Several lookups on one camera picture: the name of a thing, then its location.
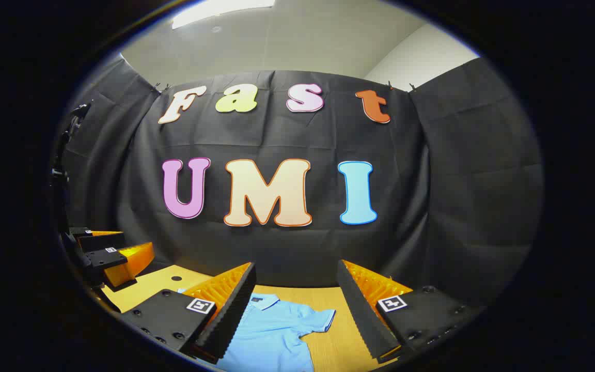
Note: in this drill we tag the black stand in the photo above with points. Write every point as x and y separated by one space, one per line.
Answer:
61 170

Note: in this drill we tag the black backdrop cloth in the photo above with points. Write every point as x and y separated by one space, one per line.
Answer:
277 248

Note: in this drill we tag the light blue T-shirt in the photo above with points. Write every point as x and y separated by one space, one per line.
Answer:
271 336

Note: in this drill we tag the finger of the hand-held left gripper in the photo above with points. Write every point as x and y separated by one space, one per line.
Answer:
101 242
132 258

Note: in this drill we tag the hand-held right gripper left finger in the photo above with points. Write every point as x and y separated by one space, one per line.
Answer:
233 310

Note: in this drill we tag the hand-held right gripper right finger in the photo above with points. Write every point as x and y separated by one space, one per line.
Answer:
362 310

